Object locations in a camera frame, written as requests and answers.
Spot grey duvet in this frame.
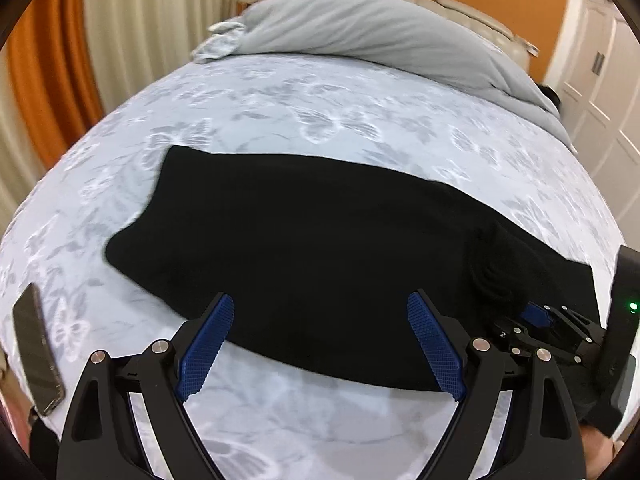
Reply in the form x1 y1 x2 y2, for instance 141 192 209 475
192 0 577 153

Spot white curtain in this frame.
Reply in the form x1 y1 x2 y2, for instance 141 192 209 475
84 0 240 111

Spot white wardrobe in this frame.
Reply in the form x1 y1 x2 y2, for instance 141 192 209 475
548 0 640 221

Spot orange curtain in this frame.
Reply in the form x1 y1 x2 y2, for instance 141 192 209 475
4 0 105 171

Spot black pants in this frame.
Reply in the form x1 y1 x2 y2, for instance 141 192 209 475
105 145 599 394

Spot butterfly print bed sheet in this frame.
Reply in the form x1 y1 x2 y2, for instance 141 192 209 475
0 50 626 480

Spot small dark object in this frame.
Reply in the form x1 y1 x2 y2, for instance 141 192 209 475
537 84 564 113

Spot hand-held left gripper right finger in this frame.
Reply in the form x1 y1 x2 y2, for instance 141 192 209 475
406 290 587 480

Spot black smartphone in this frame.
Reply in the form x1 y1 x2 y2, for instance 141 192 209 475
12 282 67 418

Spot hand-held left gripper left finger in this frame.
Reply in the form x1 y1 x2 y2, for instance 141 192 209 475
56 292 236 480

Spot beige leather headboard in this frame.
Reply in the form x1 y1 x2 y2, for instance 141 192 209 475
277 0 539 67

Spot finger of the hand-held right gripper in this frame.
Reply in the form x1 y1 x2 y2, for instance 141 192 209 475
518 302 607 347
492 318 587 367

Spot person's right hand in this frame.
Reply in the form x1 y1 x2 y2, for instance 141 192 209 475
582 426 621 480

